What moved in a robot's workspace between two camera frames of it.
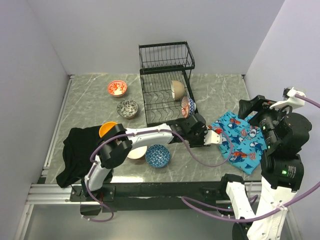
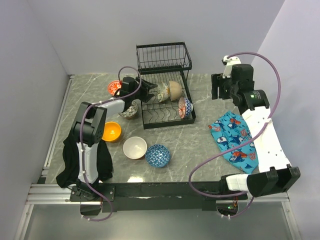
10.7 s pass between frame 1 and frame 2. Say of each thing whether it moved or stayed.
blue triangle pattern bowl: stayed
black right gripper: moved
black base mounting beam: stayed
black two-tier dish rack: stayed
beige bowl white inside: moved
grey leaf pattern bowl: stayed
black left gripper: moved
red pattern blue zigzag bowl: moved
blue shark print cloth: stayed
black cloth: stayed
